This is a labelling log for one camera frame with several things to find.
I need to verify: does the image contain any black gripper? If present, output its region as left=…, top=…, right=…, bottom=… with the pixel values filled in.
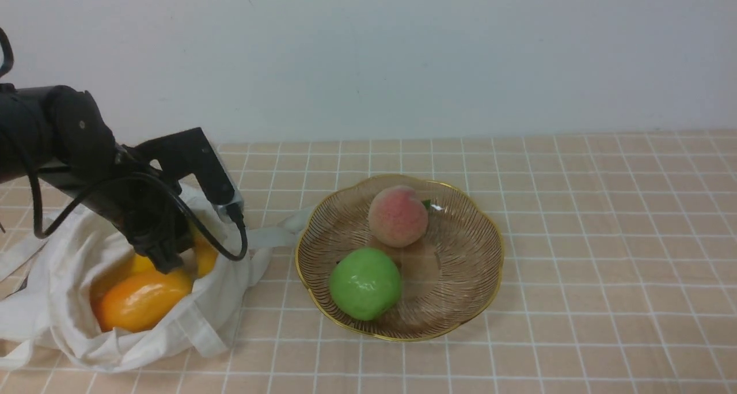
left=112, top=176, right=193, bottom=274

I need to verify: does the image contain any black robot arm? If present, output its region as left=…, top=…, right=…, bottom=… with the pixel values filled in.
left=2, top=84, right=192, bottom=274

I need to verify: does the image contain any yellow banana fruit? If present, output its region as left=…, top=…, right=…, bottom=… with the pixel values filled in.
left=90, top=224, right=219, bottom=302

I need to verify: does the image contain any orange mango fruit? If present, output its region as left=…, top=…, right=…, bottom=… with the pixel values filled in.
left=90, top=269, right=194, bottom=333

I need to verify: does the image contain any white cloth tote bag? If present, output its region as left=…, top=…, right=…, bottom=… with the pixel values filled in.
left=1, top=208, right=311, bottom=373

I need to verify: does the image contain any green apple fruit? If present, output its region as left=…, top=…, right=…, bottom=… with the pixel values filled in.
left=328, top=247, right=403, bottom=321

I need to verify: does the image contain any pink peach fruit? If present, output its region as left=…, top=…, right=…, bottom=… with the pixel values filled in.
left=367, top=185, right=429, bottom=248

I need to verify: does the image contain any black camera cable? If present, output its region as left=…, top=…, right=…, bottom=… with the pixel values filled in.
left=26, top=169, right=249, bottom=262

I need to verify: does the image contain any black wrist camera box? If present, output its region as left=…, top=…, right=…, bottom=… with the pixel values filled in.
left=132, top=128, right=244, bottom=223

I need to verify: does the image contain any gold rimmed wire fruit bowl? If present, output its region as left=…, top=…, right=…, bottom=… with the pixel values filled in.
left=293, top=173, right=504, bottom=342

